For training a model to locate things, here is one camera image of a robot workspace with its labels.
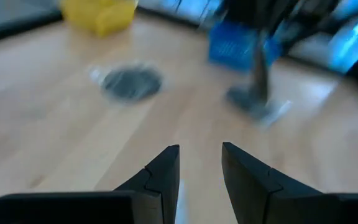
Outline yellow plastic basket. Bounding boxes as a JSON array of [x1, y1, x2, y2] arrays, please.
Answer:
[[59, 0, 139, 39]]

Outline blue plastic basket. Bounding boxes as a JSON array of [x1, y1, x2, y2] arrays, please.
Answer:
[[208, 20, 283, 73]]

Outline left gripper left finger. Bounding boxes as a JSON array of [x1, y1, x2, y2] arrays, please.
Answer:
[[0, 144, 181, 224]]

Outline black aluminium table frame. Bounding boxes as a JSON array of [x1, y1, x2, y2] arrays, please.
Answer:
[[0, 7, 213, 46]]

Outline dark round disc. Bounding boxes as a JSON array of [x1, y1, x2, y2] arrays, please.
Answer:
[[226, 85, 293, 127], [88, 63, 165, 104]]

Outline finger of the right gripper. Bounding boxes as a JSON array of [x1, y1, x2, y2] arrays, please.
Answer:
[[249, 29, 272, 105]]

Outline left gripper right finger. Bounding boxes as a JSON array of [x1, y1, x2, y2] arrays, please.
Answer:
[[221, 142, 358, 224]]

